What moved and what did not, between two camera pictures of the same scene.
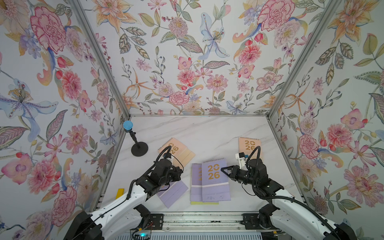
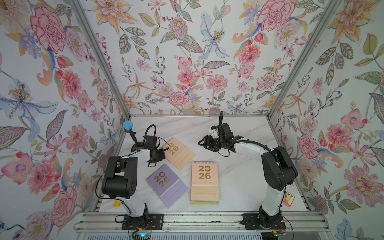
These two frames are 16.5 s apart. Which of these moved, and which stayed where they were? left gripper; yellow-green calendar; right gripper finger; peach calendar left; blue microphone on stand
Moved: left gripper; right gripper finger
Stayed: blue microphone on stand; yellow-green calendar; peach calendar left
